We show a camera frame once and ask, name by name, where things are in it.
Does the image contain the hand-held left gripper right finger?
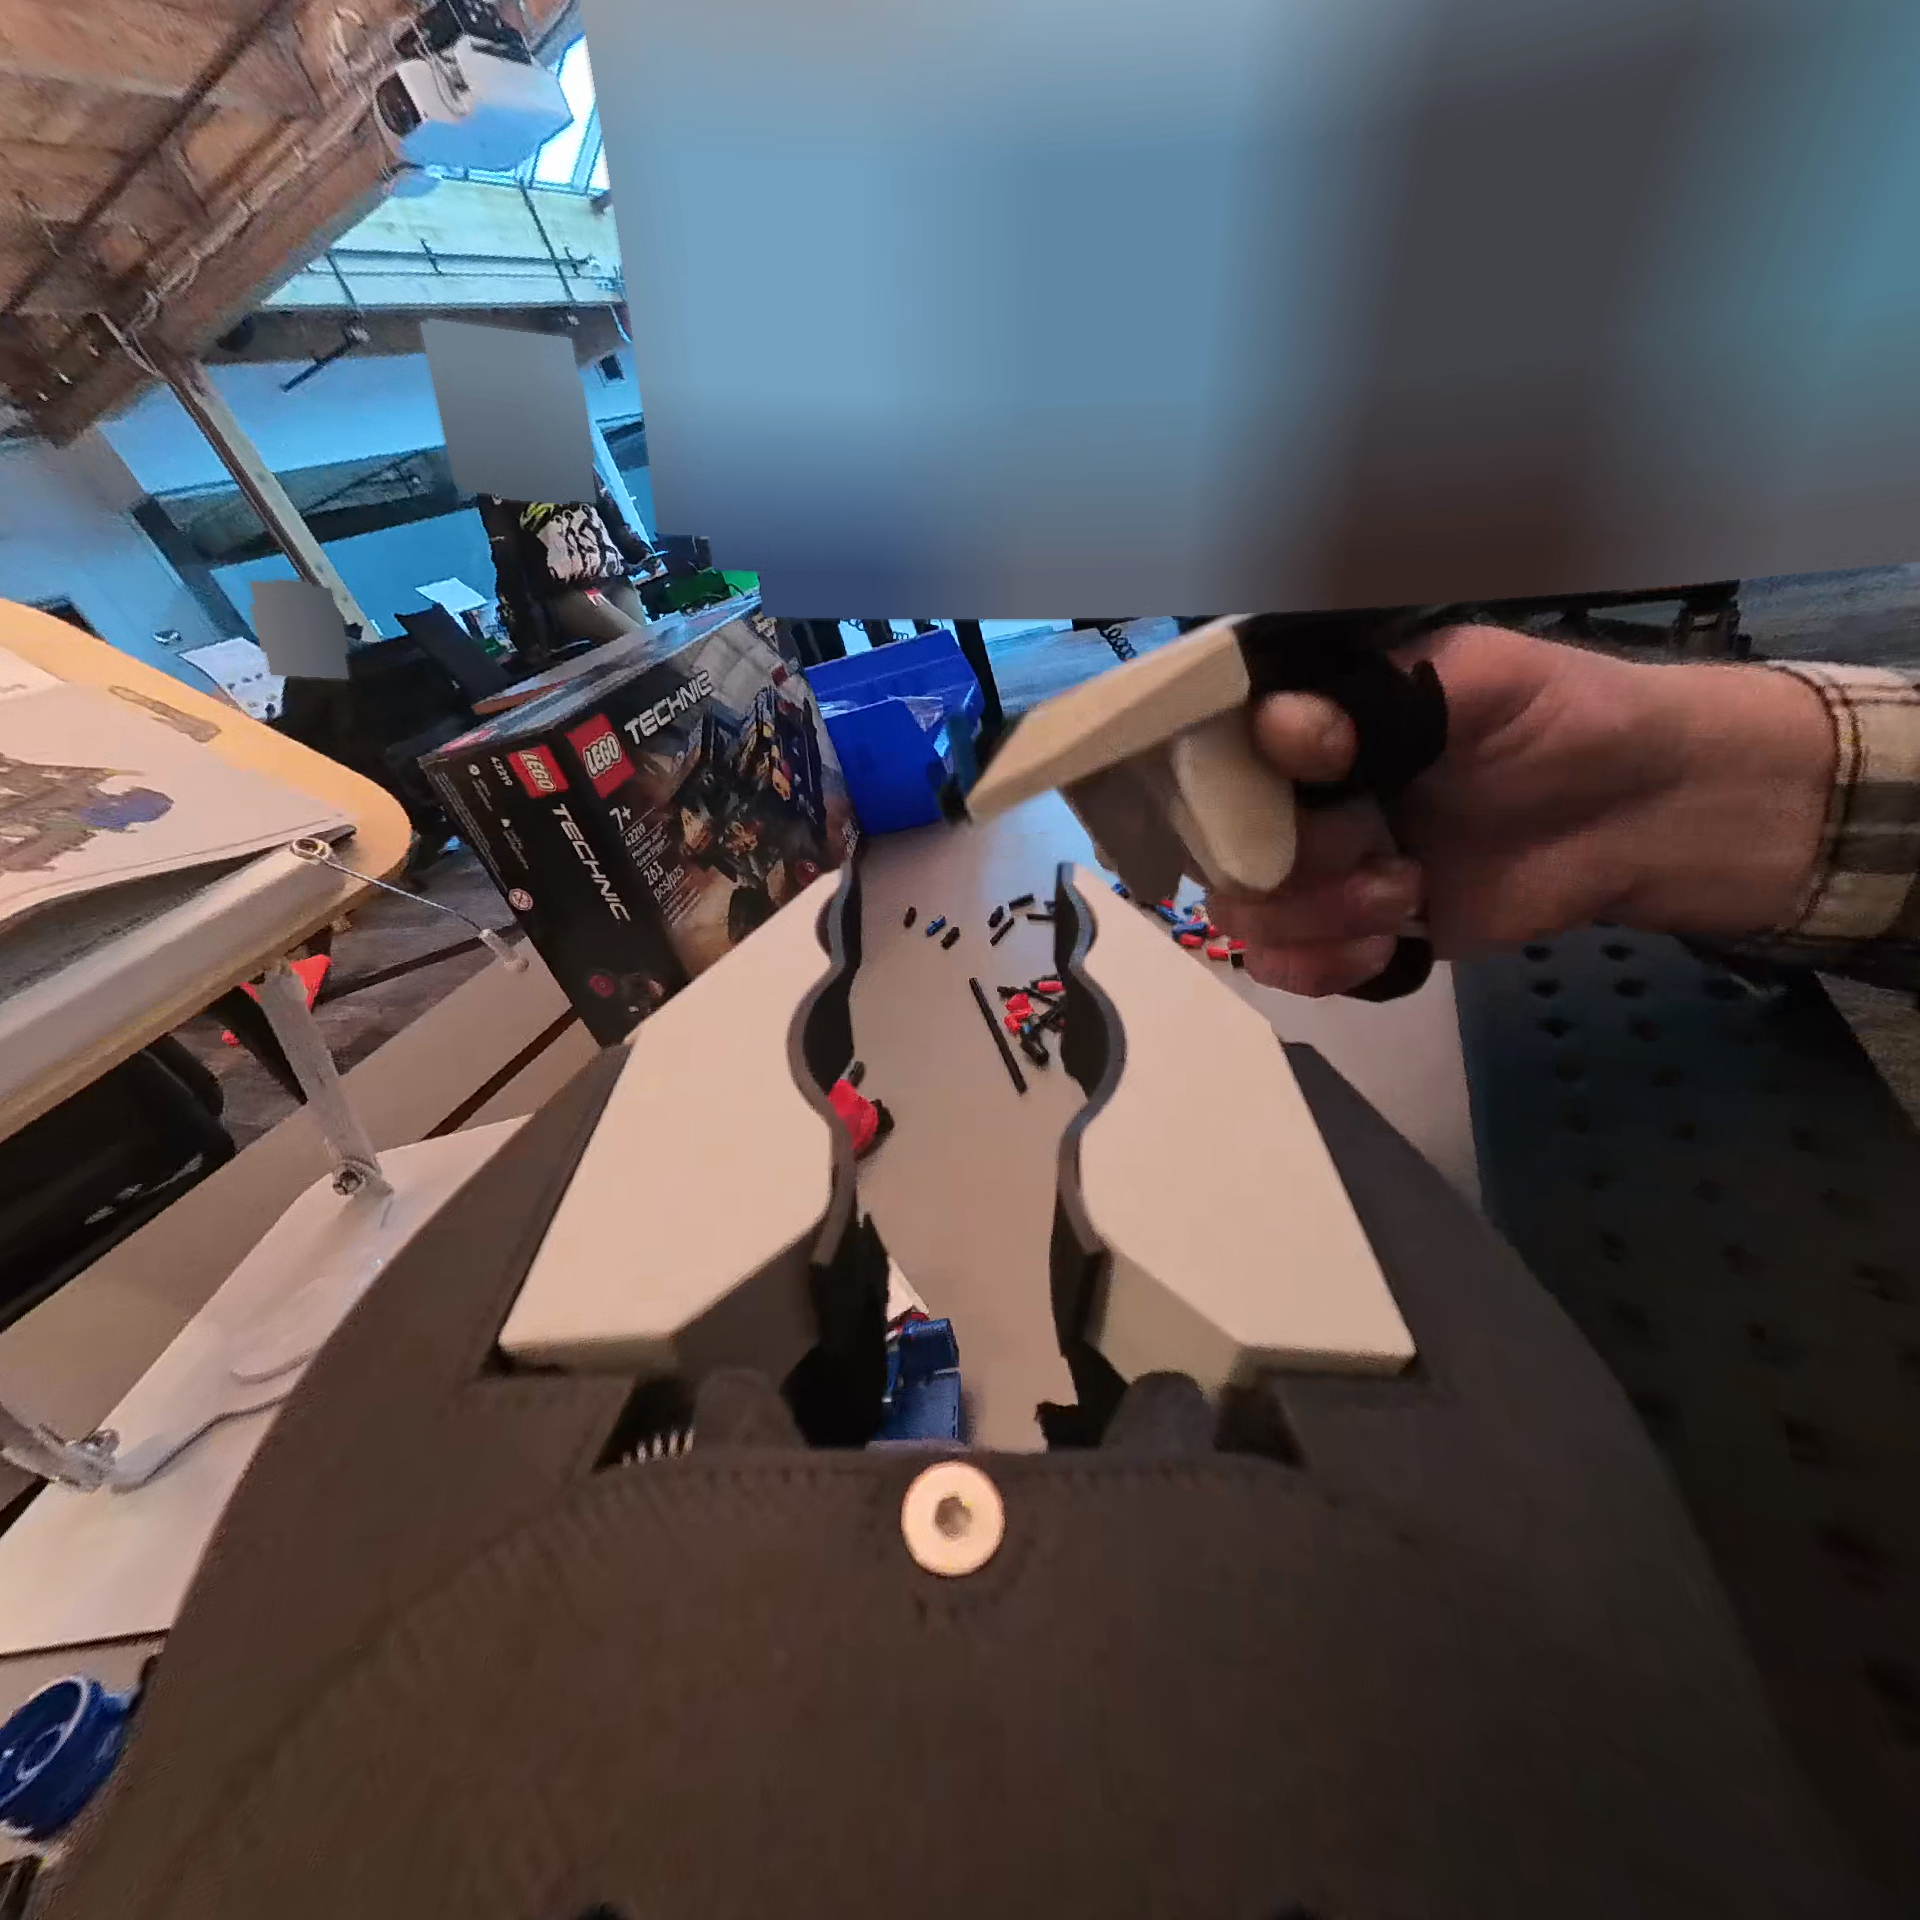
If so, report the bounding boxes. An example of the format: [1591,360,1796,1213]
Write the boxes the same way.
[1049,861,1419,1389]

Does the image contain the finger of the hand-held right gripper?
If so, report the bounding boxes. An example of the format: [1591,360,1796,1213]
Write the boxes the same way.
[942,614,1259,825]

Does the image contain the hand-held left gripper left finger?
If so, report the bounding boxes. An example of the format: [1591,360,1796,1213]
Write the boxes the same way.
[499,861,893,1373]

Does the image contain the person's right forearm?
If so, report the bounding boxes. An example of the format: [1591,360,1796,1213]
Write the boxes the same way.
[1747,661,1920,977]

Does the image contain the grey desk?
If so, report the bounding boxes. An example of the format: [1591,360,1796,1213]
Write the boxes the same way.
[0,817,1489,1667]

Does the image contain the person's right hand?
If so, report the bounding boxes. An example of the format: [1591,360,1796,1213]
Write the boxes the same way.
[1206,622,1842,998]

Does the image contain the partly built toy truck chassis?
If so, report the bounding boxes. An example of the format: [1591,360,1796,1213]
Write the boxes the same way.
[878,1313,964,1444]

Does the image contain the toy truck set box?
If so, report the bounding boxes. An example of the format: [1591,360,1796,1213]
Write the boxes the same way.
[420,600,865,1046]

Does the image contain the orange plastic object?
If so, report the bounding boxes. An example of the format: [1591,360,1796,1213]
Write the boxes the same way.
[221,950,335,1051]

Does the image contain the white instruction stand base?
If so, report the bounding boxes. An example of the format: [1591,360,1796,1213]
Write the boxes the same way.
[0,596,531,1659]

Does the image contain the instruction booklet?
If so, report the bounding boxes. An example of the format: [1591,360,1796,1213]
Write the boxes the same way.
[0,648,359,1104]

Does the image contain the white paper sheet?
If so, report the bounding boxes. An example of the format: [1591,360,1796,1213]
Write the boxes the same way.
[175,637,289,720]

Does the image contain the blue wheel hub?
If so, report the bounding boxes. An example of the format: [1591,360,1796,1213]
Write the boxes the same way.
[0,1677,140,1840]

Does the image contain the white ceiling projector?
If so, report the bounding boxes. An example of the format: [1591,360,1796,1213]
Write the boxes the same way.
[373,33,575,178]

